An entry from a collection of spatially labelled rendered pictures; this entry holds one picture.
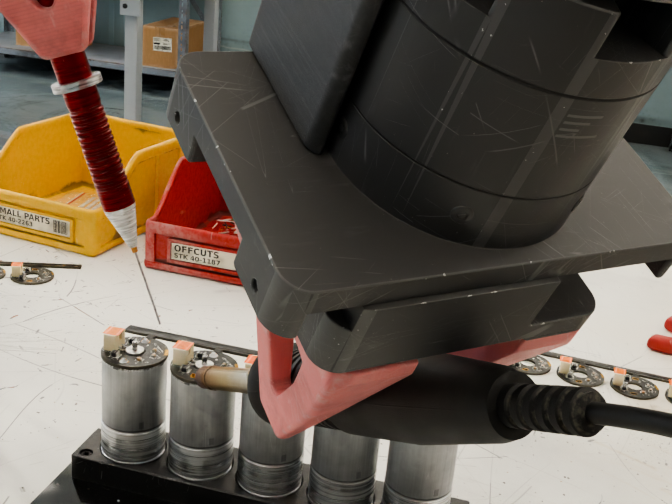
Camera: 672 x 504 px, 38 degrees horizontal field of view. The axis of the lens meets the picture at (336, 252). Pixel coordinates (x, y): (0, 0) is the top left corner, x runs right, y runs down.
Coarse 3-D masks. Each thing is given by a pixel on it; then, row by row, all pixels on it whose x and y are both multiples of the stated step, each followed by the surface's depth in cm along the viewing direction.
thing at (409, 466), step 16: (400, 448) 33; (416, 448) 33; (432, 448) 33; (448, 448) 33; (400, 464) 34; (416, 464) 33; (432, 464) 33; (448, 464) 34; (384, 480) 35; (400, 480) 34; (416, 480) 33; (432, 480) 33; (448, 480) 34; (384, 496) 35; (400, 496) 34; (416, 496) 34; (432, 496) 34; (448, 496) 34
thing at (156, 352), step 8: (136, 336) 37; (128, 344) 37; (144, 344) 37; (152, 344) 37; (160, 344) 37; (104, 352) 36; (112, 352) 36; (120, 352) 36; (152, 352) 36; (160, 352) 36; (168, 352) 36; (104, 360) 36; (112, 360) 35; (128, 360) 36; (136, 360) 36; (144, 360) 36; (152, 360) 36; (160, 360) 36; (128, 368) 35; (136, 368) 35; (144, 368) 35
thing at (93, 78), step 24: (48, 0) 29; (72, 72) 30; (96, 72) 31; (72, 96) 30; (96, 96) 31; (72, 120) 31; (96, 120) 31; (96, 144) 31; (96, 168) 31; (120, 168) 31; (120, 192) 32
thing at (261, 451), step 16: (256, 416) 34; (240, 432) 35; (256, 432) 35; (272, 432) 34; (304, 432) 36; (240, 448) 36; (256, 448) 35; (272, 448) 35; (288, 448) 35; (240, 464) 36; (256, 464) 35; (272, 464) 35; (288, 464) 35; (240, 480) 36; (256, 480) 35; (272, 480) 35; (288, 480) 35; (272, 496) 35
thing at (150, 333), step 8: (128, 328) 38; (136, 328) 38; (144, 328) 38; (152, 336) 38; (160, 336) 38; (168, 336) 38; (176, 336) 38; (184, 336) 38; (200, 344) 37; (208, 344) 37; (216, 344) 37; (224, 344) 37; (224, 352) 37; (232, 352) 37; (240, 352) 37; (248, 352) 37; (256, 352) 37
